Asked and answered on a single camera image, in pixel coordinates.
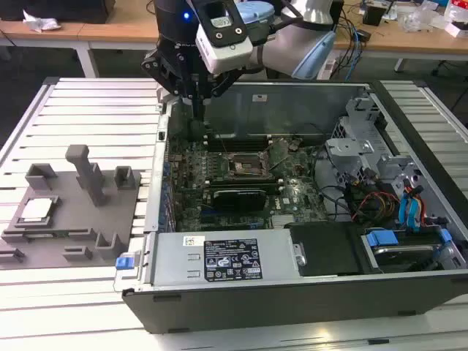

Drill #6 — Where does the silver square CPU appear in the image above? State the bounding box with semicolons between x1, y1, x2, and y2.
20;199;56;222

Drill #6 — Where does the white labelled device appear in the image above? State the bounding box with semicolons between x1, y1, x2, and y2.
316;58;336;80

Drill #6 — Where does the hard disk blue carrier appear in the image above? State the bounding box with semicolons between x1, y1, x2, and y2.
361;228;453;273

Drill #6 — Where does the clear plastic bag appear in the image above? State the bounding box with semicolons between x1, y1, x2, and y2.
398;1;447;34

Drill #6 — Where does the blue network cable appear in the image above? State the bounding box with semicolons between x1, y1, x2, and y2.
341;16;366;81

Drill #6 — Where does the black graphics card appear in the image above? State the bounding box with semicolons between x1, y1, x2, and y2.
210;188;268;213

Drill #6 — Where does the metal socket cover frame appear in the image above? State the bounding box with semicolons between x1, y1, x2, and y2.
262;137;295;170

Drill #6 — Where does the green motherboard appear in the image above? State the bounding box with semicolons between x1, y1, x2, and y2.
166;137;330;233

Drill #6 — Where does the white red carton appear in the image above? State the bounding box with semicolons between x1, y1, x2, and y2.
444;0;468;37

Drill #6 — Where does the black open PC case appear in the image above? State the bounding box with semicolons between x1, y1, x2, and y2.
113;78;468;334

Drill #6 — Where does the small black open box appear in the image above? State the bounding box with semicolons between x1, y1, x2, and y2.
365;5;385;26

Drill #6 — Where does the large black box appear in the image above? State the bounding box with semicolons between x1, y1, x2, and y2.
0;0;116;25

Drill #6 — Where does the black plastic shroud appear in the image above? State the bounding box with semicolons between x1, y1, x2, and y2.
284;222;366;277

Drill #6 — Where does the crumpled white paper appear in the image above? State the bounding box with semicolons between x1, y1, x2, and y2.
22;9;61;34

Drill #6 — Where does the silver power supply unit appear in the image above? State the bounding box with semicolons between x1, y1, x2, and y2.
151;230;306;286

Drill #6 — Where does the silver chipset heatsink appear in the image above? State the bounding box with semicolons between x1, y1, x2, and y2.
272;215;295;230

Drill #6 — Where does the black CPU socket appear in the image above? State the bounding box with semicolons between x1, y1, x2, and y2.
228;151;270;178

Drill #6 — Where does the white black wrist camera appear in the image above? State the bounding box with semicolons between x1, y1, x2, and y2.
195;0;254;74

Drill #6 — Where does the blue flat data wire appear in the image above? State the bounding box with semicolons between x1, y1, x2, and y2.
398;199;412;230
405;186;425;230

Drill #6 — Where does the red yellow power wire bundle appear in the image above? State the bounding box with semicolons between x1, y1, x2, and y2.
350;182;401;222

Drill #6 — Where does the thin wire locking lever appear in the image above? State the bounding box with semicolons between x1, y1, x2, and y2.
216;132;232;154

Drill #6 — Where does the silver metal drive cage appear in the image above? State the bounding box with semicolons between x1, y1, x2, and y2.
323;93;427;198

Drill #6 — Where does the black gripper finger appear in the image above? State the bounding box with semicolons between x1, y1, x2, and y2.
199;67;245;121
140;50;201;121

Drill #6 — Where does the grey plastic parts rack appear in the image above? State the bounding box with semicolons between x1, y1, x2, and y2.
0;144;143;271

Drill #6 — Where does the wooden desk white frame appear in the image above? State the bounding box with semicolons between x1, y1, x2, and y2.
0;0;468;80

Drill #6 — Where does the black RAM slot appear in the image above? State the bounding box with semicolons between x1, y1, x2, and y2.
205;134;272;144
206;141;273;151
208;176;277;187
210;182;281;195

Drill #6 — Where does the black computer tower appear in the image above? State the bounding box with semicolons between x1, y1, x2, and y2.
321;0;345;42

